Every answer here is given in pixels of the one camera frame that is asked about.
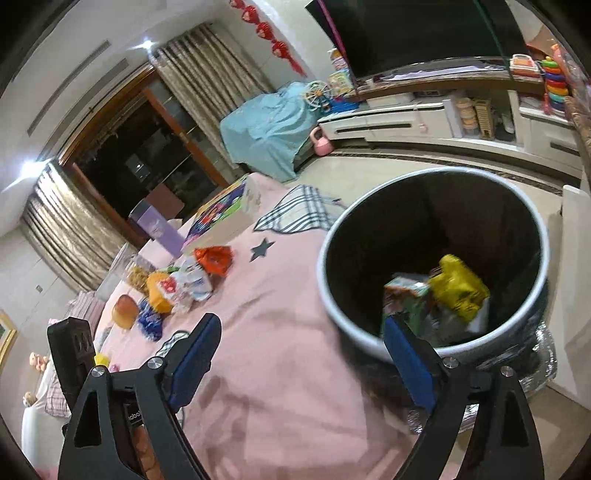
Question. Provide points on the beige stacked bowls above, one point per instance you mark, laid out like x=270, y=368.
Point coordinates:
x=466, y=117

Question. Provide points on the pink printed blanket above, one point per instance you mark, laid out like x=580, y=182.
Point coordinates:
x=277, y=346

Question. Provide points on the colourful picture book box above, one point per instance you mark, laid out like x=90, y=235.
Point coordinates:
x=217, y=217

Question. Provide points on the clear popcorn jar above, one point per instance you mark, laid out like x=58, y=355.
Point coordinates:
x=138, y=277

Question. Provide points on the white television cabinet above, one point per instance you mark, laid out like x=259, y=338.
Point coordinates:
x=392, y=127

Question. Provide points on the orange toy cash register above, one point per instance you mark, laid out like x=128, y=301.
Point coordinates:
x=524, y=64

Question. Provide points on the wooden rack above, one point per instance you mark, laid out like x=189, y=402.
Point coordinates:
x=484, y=117

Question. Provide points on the red hanging heart decoration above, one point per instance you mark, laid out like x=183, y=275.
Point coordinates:
x=279, y=48

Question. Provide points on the red yellow apple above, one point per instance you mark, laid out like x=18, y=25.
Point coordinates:
x=124, y=311

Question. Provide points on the pink kettlebell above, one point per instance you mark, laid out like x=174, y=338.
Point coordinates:
x=322, y=147

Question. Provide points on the person's left hand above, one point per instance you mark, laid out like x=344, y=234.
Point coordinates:
x=147, y=454

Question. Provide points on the yellow ridged snack packet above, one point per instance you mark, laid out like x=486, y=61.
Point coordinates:
x=157, y=293

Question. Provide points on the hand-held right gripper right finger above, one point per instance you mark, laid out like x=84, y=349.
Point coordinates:
x=408, y=360

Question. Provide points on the wooden framed glass door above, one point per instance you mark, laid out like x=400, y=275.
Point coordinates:
x=129, y=161

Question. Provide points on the black television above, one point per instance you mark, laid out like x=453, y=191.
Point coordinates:
x=415, y=32

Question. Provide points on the pink plush toy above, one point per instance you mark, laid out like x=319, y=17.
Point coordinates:
x=39, y=361

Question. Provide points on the white rimmed trash bin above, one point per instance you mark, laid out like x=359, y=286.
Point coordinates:
x=383, y=230

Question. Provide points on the silver foil mat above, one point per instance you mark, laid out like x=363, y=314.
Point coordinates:
x=542, y=360

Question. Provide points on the orange red snack packet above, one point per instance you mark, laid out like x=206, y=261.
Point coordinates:
x=213, y=261

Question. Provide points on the beige patterned curtain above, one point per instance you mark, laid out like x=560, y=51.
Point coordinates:
x=207, y=78
x=69, y=226

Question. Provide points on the brown marble table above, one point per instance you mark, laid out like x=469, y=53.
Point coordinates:
x=581, y=124

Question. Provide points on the blue snack wrapper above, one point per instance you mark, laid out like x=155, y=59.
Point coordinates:
x=150, y=321

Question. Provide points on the blue covered armchair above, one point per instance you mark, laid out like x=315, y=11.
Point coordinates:
x=263, y=129

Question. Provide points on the colourful toy box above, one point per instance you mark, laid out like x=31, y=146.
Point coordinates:
x=339, y=81

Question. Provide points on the yellow toy cup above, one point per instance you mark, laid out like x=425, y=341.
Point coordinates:
x=101, y=360

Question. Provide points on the toy ferris wheel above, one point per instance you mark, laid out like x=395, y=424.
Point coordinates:
x=316, y=94

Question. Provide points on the purple translucent box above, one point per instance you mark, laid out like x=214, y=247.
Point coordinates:
x=159, y=230

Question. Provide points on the green drink carton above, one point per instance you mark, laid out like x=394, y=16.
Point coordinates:
x=406, y=295

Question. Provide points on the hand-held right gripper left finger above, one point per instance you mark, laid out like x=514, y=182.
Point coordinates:
x=194, y=364

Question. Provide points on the white blue printed packet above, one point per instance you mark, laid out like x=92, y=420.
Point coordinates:
x=194, y=284

